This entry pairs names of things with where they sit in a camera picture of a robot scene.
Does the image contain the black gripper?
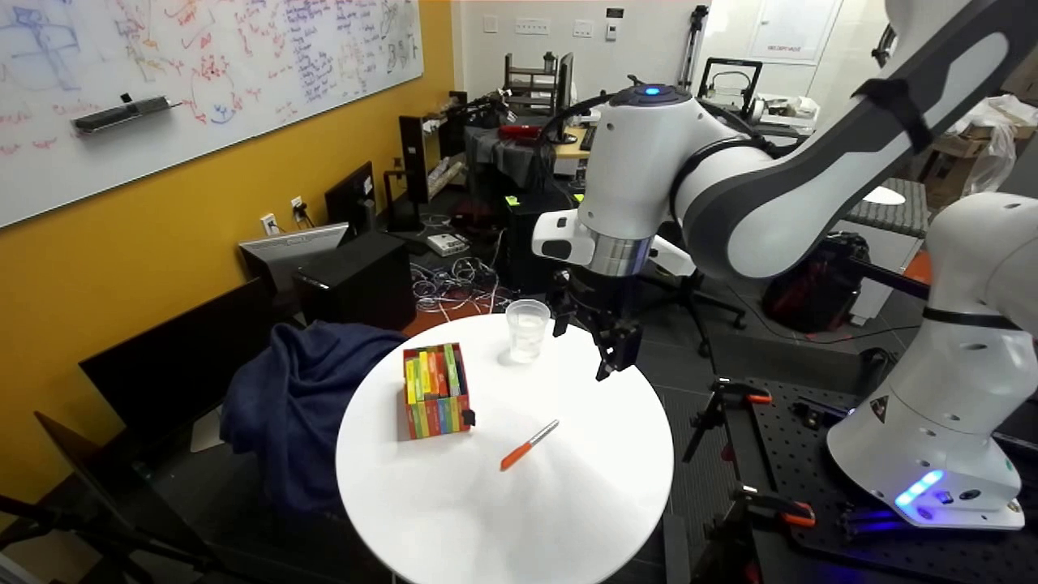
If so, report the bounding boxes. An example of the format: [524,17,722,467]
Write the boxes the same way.
[550,265,645,386]

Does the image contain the orange marker pen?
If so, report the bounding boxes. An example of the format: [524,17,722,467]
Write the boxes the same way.
[498,414,565,476]

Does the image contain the clear plastic cup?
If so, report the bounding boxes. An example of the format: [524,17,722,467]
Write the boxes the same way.
[504,295,554,371]

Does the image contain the black office chair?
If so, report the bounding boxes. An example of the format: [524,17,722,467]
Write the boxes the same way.
[637,269,754,333]

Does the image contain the red box of colourful items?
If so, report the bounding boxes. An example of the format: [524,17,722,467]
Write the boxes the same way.
[396,341,479,444]

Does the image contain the small white box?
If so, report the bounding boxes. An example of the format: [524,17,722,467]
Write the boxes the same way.
[426,231,475,261]

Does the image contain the black backpack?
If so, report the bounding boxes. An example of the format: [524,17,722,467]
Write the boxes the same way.
[761,231,875,333]

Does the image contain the black box cabinet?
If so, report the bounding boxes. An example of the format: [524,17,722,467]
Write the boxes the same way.
[292,231,419,333]

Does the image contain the dark metal shelf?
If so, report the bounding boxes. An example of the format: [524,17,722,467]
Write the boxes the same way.
[499,48,579,124]

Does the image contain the black computer monitor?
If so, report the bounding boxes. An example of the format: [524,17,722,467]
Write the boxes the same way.
[322,159,379,238]

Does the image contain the black framed screen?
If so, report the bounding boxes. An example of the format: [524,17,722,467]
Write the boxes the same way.
[698,55,767,116]

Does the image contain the navy blue cloth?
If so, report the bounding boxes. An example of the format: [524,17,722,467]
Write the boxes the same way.
[219,318,408,520]

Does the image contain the grey slanted panel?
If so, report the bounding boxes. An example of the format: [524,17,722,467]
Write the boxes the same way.
[233,218,357,291]

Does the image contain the grey mat with white disc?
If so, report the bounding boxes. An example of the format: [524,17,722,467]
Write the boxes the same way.
[841,175,936,238]

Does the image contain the black perforated robot table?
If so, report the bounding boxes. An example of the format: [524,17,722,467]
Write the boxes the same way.
[692,371,1038,584]

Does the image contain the cardboard boxes pile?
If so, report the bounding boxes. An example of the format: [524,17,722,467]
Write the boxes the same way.
[917,93,1023,213]

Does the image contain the black flat slab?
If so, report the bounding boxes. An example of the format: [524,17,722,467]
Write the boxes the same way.
[74,275,279,465]

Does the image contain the black tripod legs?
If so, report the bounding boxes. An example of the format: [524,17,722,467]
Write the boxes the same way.
[0,490,223,584]

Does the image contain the tangle of floor cables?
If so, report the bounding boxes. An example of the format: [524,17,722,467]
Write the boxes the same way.
[407,252,508,318]

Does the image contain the small black orange-handled clamp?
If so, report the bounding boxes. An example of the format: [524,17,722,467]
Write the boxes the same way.
[679,373,779,467]

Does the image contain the large black orange-handled clamp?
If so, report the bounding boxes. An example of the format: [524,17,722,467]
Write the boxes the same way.
[731,482,822,536]

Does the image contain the wall whiteboard with writing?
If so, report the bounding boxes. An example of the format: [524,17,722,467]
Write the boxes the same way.
[0,0,430,234]

